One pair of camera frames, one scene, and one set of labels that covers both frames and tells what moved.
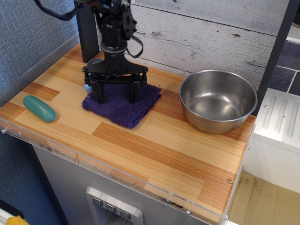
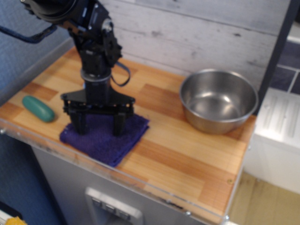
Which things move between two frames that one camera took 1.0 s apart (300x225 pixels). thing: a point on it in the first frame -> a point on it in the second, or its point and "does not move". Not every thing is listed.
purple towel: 117,106 -> 101,141
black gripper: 114,69 -> 97,97
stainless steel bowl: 217,101 does not move
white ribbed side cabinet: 273,154 does not move
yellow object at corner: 16,220 does not move
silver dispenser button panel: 105,208 does not move
